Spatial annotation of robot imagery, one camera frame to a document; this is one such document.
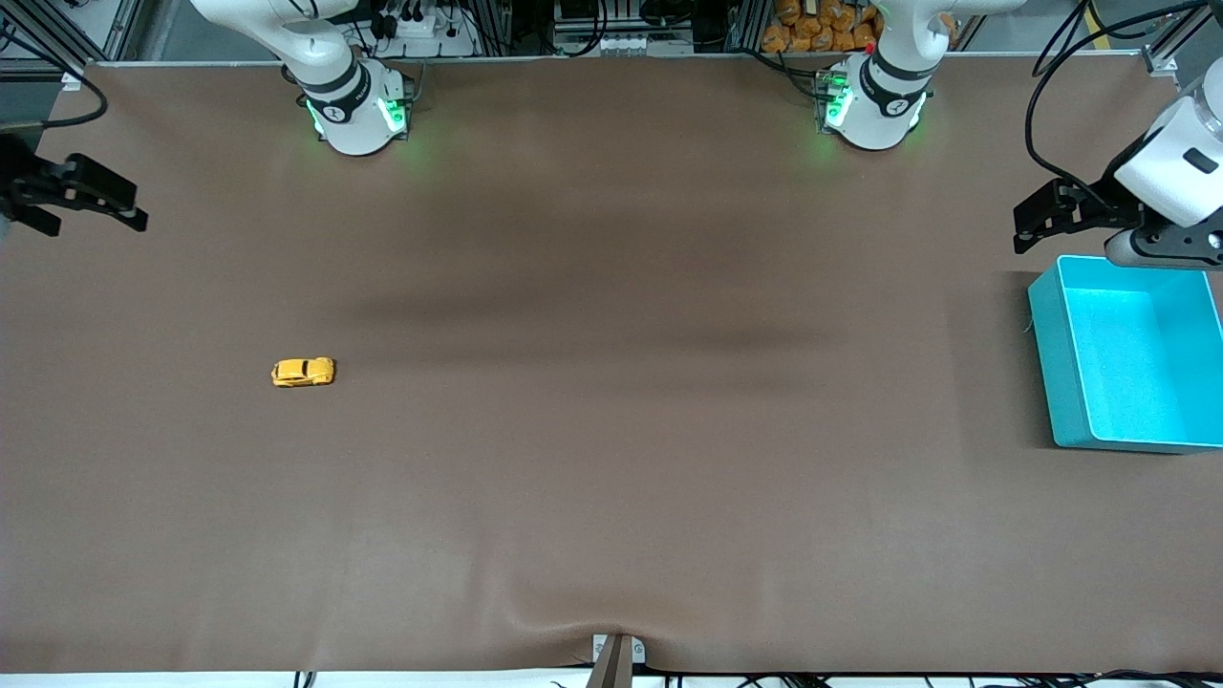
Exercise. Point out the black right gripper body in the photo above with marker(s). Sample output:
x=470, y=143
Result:
x=21, y=182

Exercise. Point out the yellow beetle toy car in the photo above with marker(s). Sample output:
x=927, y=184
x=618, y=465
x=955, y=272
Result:
x=304, y=372

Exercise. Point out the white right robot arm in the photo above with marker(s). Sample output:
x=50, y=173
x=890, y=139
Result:
x=354, y=119

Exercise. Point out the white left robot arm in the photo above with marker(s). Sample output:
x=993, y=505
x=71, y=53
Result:
x=879, y=110

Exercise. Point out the teal plastic storage bin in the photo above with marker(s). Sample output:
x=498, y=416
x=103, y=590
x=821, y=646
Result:
x=1127, y=368

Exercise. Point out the pile of orange items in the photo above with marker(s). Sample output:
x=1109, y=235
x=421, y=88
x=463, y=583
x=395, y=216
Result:
x=822, y=29

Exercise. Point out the white power strip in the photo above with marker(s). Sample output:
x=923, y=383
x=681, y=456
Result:
x=420, y=36

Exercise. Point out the white terminal block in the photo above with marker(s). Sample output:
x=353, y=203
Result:
x=638, y=44

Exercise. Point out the brown table mat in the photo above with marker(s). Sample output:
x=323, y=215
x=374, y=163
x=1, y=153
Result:
x=611, y=430

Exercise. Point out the aluminium frame profile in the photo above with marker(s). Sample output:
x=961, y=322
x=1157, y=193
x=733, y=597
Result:
x=122, y=29
x=1161, y=62

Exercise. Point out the metal bracket with brown post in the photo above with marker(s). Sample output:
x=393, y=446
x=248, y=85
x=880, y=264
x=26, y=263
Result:
x=616, y=664

